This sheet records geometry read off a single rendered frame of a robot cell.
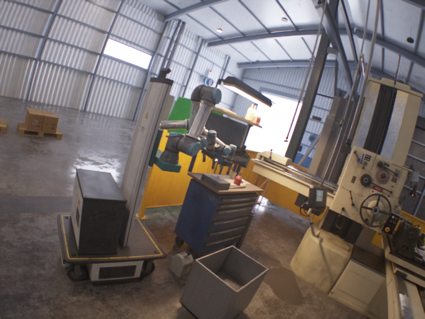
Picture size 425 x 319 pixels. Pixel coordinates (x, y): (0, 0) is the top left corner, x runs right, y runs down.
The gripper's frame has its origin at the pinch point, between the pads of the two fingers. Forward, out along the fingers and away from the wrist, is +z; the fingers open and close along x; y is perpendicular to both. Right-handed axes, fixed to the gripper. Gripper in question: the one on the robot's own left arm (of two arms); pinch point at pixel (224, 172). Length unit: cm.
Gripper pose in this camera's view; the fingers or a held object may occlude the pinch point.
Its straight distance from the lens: 251.4
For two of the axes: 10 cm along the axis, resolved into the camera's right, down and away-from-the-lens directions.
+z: -3.2, 9.3, 1.7
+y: 7.0, 3.5, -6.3
